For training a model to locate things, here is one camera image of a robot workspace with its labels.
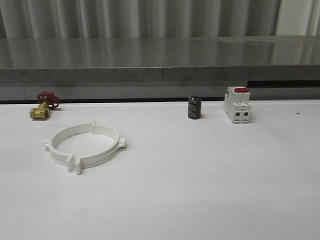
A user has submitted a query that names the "white plastic half clamp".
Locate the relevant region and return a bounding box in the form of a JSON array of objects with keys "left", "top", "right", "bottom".
[
  {"left": 42, "top": 122, "right": 95, "bottom": 174},
  {"left": 75, "top": 123, "right": 127, "bottom": 175}
]

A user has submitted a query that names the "black cylindrical capacitor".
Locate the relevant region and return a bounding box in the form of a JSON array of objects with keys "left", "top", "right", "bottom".
[{"left": 187, "top": 96, "right": 202, "bottom": 120}]

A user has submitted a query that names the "brass valve red handwheel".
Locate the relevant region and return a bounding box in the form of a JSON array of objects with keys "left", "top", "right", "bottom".
[{"left": 29, "top": 91, "right": 60, "bottom": 120}]

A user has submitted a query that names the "white circuit breaker red switch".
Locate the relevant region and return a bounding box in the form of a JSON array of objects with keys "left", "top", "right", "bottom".
[{"left": 224, "top": 86, "right": 252, "bottom": 124}]

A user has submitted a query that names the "grey stone shelf ledge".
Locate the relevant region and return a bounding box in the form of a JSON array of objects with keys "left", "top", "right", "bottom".
[{"left": 0, "top": 36, "right": 320, "bottom": 86}]

